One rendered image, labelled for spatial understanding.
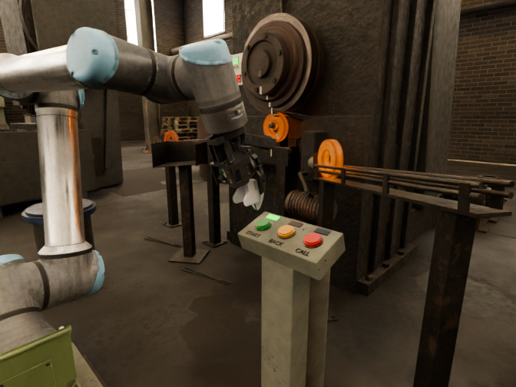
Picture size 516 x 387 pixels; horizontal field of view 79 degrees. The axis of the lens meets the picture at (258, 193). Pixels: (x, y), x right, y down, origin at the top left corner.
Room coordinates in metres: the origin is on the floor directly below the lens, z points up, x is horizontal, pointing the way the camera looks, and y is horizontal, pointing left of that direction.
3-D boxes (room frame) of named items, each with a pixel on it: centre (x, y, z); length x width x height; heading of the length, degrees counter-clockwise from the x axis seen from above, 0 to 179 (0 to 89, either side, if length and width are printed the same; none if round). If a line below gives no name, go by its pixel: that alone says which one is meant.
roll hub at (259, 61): (1.63, -0.03, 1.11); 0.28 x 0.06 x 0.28; 46
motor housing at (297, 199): (1.37, -0.24, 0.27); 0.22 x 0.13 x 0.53; 46
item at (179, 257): (1.86, 0.46, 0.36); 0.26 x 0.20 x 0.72; 81
